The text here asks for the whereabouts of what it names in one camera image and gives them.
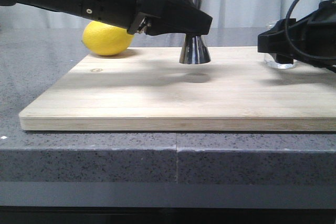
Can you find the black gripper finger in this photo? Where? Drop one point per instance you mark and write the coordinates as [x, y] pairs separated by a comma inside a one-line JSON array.
[[157, 17]]

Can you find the clear glass beaker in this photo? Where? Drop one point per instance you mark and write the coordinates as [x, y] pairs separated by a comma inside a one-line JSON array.
[[278, 61]]

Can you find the steel double jigger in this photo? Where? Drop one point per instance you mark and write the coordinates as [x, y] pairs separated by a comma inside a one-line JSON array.
[[194, 51]]

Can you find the yellow lemon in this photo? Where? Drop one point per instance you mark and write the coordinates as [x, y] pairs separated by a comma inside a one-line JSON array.
[[106, 40]]

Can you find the grey curtain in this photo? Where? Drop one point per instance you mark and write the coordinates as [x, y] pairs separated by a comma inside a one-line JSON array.
[[225, 14]]

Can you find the light wooden cutting board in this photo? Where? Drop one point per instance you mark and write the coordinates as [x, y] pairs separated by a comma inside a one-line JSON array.
[[147, 89]]

